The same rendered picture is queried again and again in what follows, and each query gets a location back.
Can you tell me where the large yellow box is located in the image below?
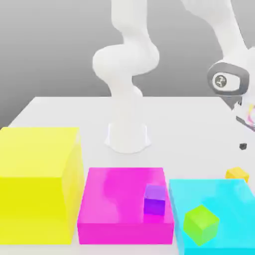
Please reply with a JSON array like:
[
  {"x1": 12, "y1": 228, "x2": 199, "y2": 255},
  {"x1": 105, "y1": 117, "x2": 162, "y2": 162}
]
[{"x1": 0, "y1": 127, "x2": 86, "y2": 246}]

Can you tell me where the small orange cube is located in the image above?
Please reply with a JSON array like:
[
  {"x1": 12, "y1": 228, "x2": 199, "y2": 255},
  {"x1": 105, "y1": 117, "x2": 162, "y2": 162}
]
[{"x1": 225, "y1": 166, "x2": 250, "y2": 184}]

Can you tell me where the small green cube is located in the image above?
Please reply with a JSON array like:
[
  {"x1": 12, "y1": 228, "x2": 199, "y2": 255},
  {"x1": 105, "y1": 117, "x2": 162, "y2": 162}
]
[{"x1": 183, "y1": 204, "x2": 220, "y2": 247}]

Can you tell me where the large cyan box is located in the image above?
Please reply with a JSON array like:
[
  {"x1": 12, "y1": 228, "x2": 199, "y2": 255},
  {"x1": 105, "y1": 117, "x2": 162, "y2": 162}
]
[{"x1": 168, "y1": 178, "x2": 255, "y2": 255}]

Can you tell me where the large magenta box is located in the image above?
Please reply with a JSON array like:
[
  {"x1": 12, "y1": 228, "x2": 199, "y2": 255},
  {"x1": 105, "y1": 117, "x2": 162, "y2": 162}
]
[{"x1": 77, "y1": 167, "x2": 175, "y2": 246}]

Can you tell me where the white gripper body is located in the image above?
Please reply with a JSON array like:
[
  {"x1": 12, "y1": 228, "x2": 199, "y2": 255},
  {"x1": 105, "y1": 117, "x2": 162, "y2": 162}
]
[{"x1": 234, "y1": 111, "x2": 255, "y2": 138}]

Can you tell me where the small purple cube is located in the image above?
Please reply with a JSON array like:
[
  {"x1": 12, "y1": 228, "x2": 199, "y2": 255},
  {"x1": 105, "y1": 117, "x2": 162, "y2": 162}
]
[{"x1": 143, "y1": 184, "x2": 166, "y2": 217}]

